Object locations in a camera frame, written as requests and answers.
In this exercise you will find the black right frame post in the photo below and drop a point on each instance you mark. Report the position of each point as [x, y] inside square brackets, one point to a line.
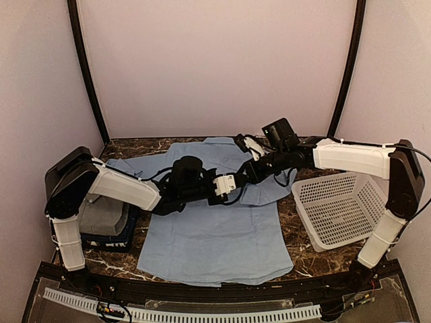
[349, 67]

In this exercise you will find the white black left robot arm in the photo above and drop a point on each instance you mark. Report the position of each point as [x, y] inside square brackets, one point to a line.
[80, 177]

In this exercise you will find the folded navy plaid shirt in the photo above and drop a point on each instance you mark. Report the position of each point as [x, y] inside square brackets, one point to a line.
[128, 231]

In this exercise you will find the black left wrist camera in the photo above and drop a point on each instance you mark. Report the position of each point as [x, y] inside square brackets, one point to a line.
[189, 179]

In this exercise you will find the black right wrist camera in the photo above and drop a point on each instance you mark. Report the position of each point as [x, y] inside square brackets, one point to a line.
[280, 137]

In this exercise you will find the black frame post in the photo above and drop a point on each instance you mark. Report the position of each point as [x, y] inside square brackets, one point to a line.
[349, 67]
[85, 70]

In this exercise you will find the black left frame post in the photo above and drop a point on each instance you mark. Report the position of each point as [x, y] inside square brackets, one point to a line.
[85, 70]

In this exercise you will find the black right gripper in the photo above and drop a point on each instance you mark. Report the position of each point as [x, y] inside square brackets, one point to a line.
[254, 175]

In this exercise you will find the folded black printed shirt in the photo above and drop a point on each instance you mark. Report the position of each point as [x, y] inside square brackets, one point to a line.
[107, 243]

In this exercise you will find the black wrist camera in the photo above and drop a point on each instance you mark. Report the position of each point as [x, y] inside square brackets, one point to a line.
[280, 137]
[189, 179]

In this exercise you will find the black front rail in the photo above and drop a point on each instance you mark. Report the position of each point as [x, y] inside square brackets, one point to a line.
[327, 289]

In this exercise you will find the light blue long sleeve shirt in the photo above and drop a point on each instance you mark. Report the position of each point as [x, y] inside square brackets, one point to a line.
[209, 245]

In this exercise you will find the white slotted cable duct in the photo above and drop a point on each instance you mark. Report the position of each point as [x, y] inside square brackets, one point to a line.
[181, 312]

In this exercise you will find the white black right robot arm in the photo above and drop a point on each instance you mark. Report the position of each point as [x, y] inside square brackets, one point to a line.
[395, 169]

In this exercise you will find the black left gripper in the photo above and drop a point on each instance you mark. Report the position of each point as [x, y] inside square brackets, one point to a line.
[224, 198]

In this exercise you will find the white plastic mesh basket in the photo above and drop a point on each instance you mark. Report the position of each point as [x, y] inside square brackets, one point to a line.
[339, 209]

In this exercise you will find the folded grey button shirt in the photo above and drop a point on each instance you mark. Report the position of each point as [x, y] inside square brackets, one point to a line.
[103, 217]

